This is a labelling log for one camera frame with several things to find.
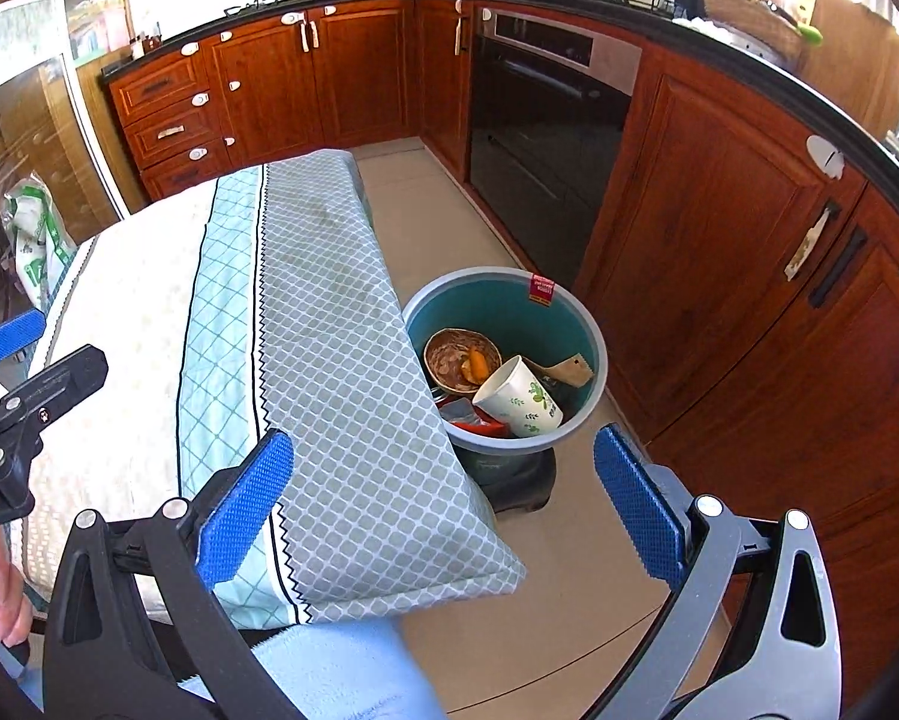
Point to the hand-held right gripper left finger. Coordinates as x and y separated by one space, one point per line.
245 504

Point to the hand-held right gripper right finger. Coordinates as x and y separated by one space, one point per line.
635 510

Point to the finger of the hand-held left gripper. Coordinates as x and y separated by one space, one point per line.
59 379
11 336

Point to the white paper cup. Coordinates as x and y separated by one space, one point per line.
517 397

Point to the red snack packet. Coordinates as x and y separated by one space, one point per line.
468 416

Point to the teal plastic bin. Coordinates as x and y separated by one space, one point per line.
569 330

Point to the orange peel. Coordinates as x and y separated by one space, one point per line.
476 366

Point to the person's left hand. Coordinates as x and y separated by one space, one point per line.
3 577

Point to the green and white rice bag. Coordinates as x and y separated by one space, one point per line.
37 240

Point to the dark low stool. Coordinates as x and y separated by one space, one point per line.
520 484

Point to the patterned quilted table cover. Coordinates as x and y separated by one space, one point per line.
322 360

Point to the light blue cloth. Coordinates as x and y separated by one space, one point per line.
322 675

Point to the glass sliding door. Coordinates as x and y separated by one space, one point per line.
14 127

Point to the red tag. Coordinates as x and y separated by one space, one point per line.
541 291

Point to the wooden kitchen cabinets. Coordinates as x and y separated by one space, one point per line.
719 202

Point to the small condiment bottles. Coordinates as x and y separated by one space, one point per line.
145 45

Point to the storage shelf with items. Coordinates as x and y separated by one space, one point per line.
97 7

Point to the black built-in oven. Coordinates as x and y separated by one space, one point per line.
547 142

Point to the gas stove grates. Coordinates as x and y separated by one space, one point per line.
250 7

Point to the wicker basket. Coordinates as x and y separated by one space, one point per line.
753 22

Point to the wooden cutting board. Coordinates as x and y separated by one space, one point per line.
861 60

